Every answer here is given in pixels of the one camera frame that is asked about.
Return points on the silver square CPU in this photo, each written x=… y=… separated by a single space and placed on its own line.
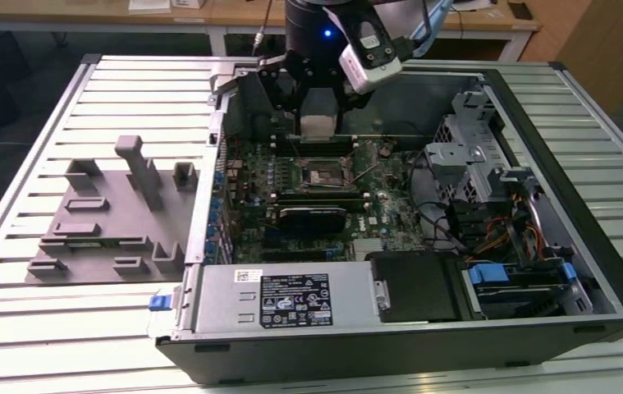
x=320 y=128

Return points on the black graphics card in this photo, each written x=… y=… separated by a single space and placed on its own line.
x=312 y=221

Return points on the small white box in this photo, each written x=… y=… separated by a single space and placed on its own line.
x=188 y=3

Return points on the wooden cabinet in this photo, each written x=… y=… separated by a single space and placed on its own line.
x=607 y=41

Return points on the blue case latch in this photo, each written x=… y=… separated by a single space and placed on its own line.
x=160 y=303

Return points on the grey plastic parts rack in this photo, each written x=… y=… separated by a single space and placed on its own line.
x=120 y=213

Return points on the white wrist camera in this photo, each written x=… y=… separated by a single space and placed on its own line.
x=377 y=76

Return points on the grey power supply unit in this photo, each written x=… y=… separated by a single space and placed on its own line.
x=224 y=299

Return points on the metal drive cage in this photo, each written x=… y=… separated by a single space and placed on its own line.
x=454 y=156

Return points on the black phone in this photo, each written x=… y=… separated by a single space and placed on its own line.
x=521 y=10

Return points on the green motherboard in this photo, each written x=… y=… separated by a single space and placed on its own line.
x=393 y=205

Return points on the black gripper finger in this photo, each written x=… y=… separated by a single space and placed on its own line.
x=350 y=100
x=276 y=82

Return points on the blue disk carrier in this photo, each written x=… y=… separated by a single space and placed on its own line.
x=487 y=274

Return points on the wooden desk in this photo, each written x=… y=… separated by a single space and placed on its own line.
x=98 y=16

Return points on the CPU socket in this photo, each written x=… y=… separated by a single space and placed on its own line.
x=325 y=174

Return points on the black plastic shroud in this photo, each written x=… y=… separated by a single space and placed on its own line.
x=416 y=287

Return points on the green RAM stick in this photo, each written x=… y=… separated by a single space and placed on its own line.
x=317 y=205

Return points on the silver metal latch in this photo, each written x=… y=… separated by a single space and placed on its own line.
x=382 y=295

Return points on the black open PC case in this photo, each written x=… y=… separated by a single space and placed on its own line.
x=398 y=357

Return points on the grey plastic drive latch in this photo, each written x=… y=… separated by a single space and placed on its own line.
x=512 y=177

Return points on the silver finned heat sink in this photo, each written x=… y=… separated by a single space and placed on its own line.
x=370 y=248

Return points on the RAM slot white clips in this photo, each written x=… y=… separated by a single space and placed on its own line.
x=289 y=141
x=289 y=150
x=317 y=197

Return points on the long black expansion slot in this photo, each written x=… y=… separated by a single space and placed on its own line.
x=296 y=256

